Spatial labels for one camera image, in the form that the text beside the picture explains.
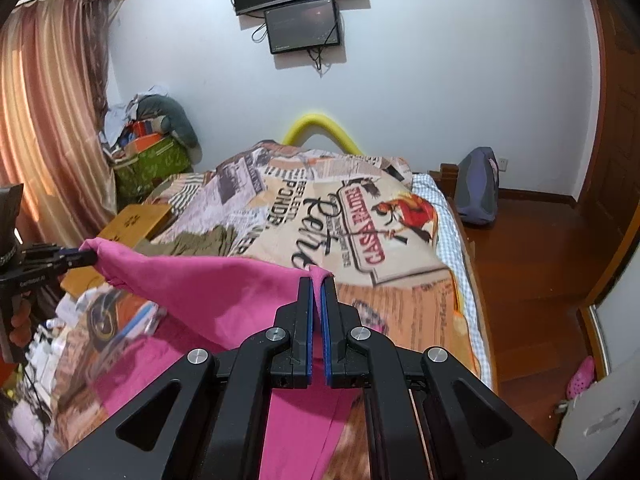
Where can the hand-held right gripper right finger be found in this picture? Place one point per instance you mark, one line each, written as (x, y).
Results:
(326, 332)

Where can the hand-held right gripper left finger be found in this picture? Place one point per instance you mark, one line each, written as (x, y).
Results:
(311, 332)

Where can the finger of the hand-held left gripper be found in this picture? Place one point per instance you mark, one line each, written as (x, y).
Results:
(80, 260)
(55, 249)

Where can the pink pants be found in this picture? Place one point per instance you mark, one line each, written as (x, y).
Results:
(225, 292)

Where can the olive green pants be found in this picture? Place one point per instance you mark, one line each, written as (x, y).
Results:
(200, 245)

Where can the person's left hand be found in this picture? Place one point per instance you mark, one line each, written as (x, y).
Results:
(22, 325)

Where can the cardboard box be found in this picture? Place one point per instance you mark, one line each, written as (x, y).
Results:
(132, 220)

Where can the printed blanket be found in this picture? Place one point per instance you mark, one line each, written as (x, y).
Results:
(400, 320)

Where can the orange box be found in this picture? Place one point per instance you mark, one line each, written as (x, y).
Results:
(150, 140)

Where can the pink striped curtain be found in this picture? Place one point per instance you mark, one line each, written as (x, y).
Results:
(45, 110)

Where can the pile of clothes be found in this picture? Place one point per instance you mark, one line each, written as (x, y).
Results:
(117, 120)

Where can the blue checkered bed sheet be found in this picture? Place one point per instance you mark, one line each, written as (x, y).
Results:
(450, 240)

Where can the grey plush pillow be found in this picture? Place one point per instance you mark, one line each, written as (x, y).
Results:
(175, 117)

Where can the yellow foam tube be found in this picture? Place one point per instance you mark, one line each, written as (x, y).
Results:
(320, 122)

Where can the grey purple backpack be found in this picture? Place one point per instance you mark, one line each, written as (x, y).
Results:
(477, 185)

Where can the pink clog shoe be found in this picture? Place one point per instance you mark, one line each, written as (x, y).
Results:
(581, 377)

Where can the white board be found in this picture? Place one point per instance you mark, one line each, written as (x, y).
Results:
(600, 410)

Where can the small black monitor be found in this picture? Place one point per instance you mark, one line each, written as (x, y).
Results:
(302, 25)

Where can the wooden door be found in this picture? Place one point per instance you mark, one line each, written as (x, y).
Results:
(617, 135)

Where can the white wall socket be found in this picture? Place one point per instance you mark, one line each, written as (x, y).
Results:
(503, 163)

